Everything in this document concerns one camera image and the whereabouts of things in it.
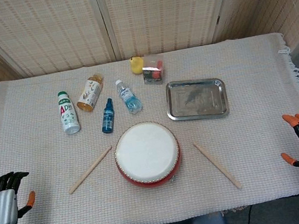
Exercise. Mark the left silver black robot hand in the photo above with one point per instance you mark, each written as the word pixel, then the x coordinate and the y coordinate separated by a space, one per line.
pixel 1 210

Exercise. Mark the wooden drumstick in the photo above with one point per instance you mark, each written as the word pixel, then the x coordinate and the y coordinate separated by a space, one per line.
pixel 90 170
pixel 217 165

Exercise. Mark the rectangular stainless steel tray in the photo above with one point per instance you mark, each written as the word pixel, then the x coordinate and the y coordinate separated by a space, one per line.
pixel 196 99

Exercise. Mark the red drum with white skin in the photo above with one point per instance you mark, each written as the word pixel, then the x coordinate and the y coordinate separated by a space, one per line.
pixel 146 150

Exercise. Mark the beige woven tablecloth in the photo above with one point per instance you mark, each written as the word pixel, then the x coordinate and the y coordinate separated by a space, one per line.
pixel 46 165

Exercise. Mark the white green-capped drink bottle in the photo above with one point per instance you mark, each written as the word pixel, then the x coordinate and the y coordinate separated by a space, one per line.
pixel 68 114

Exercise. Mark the small blue spray bottle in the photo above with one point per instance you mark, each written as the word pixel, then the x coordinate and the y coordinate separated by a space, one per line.
pixel 107 119

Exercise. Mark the amber tea bottle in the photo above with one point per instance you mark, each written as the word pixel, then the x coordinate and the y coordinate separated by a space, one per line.
pixel 90 95

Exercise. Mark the clear water bottle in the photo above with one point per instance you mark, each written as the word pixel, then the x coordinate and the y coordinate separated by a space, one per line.
pixel 129 98

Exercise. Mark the woven bamboo folding screen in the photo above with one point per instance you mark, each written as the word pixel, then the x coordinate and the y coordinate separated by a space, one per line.
pixel 51 33

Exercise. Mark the clear box of coffee capsules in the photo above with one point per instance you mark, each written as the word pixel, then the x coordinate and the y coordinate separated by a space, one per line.
pixel 154 72

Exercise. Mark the yellow toy pear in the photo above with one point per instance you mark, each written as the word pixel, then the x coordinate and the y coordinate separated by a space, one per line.
pixel 136 66

